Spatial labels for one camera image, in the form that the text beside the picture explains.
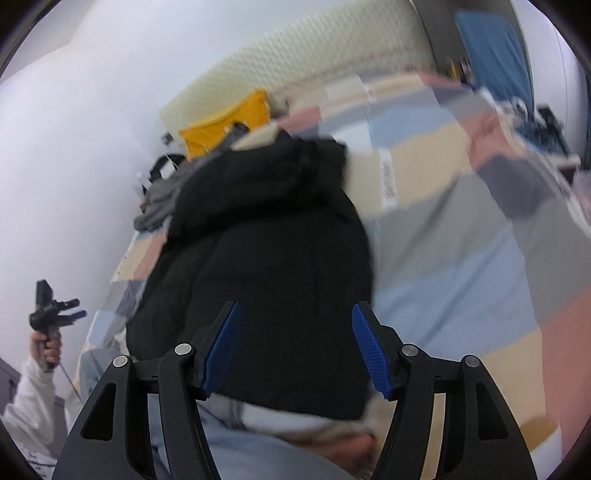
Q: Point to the grey fleece garment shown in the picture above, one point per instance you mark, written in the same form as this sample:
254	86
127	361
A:
161	198

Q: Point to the person's left hand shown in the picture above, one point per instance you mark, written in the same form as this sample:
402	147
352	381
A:
51	348

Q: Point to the cream quilted headboard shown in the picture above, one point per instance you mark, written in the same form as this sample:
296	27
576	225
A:
323	50

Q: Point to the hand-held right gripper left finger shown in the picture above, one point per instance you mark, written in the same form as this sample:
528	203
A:
221	350

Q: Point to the yellow pillow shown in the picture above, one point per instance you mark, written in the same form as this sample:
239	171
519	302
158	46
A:
217	129

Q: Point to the bed with checkered duvet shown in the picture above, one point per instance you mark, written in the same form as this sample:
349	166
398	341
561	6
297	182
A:
461	230

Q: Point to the person's left forearm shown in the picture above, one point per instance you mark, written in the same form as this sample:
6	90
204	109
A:
32	408

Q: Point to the person's blue jeans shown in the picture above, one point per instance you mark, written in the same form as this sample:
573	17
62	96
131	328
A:
258	454

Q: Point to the black bag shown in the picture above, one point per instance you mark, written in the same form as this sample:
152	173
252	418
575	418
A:
159	166

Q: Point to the black puffer jacket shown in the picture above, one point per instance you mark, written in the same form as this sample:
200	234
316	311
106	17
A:
258	277

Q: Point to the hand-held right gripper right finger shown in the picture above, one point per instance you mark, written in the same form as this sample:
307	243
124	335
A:
369	350

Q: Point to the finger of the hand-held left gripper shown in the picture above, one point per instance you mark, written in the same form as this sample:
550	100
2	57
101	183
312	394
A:
68	304
74	316

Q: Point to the blue towel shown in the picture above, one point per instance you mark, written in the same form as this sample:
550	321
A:
494	50

